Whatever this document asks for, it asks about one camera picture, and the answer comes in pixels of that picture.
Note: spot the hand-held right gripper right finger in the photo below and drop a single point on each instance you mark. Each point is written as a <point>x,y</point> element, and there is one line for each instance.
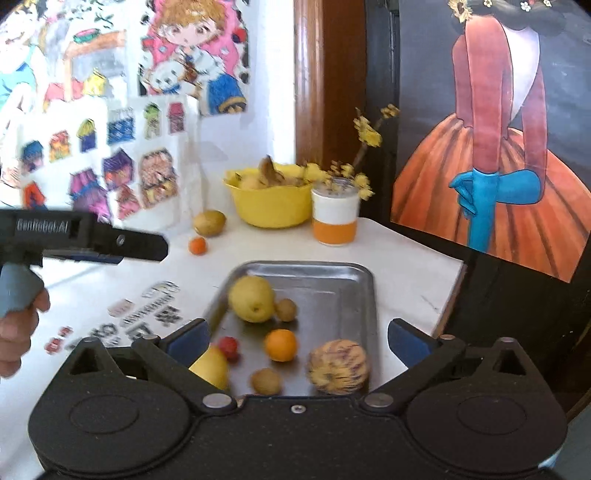
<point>408,344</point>

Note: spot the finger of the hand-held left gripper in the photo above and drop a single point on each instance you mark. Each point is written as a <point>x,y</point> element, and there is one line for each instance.
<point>138,247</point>

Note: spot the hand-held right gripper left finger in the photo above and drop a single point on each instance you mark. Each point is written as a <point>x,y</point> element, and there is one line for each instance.
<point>189,344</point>

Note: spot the yellow lemon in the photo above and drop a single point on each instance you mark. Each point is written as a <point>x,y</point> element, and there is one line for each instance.
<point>212,367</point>

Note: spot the red cherry tomato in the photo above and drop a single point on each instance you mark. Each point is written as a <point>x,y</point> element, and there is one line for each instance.
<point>228,348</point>

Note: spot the striped pepino melon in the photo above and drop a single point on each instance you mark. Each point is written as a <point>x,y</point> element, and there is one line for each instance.
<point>339,369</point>

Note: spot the large yellow pear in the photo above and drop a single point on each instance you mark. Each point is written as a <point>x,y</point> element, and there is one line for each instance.
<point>251,297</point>

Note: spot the brown longan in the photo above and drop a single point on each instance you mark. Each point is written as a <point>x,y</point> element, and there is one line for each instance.
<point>266,381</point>
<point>286,310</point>

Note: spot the metal tray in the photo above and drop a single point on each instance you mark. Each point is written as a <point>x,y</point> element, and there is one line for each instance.
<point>332,295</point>

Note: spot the small orange tangerine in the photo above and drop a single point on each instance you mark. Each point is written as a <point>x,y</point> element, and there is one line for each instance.
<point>198,246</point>
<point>280,345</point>

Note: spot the person's left hand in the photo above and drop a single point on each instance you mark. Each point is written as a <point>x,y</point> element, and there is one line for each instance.
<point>16,337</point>

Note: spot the brownish yellow round fruit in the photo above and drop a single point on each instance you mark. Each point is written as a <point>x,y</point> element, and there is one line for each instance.
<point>209,223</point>

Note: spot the white printed table mat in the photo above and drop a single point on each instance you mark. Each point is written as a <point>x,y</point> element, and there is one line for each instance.
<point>406,258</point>

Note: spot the drawing of coloured houses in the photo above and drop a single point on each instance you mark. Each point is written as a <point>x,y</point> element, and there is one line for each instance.
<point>92,161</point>

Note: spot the pale yellow fruit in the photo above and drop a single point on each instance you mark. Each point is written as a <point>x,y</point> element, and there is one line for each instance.
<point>251,181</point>

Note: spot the yellow plastic bowl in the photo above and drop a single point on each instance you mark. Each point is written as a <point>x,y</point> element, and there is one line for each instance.
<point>270,205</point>

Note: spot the white and orange cup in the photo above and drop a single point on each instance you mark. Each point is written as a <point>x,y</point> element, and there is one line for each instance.
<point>334,217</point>

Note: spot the large coloured children's drawing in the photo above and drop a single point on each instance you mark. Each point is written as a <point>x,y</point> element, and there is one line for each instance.
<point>69,50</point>

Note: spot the drawing of girl with dog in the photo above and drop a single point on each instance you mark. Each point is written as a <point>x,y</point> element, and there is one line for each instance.
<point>198,55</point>

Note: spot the yellow flower branch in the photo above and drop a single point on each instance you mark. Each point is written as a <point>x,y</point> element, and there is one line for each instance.
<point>367,131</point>

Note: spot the wall poster orange dress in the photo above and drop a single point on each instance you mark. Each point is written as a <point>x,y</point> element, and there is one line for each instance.
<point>498,175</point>

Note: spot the wooden door frame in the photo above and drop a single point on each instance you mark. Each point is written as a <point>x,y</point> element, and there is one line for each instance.
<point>323,92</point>

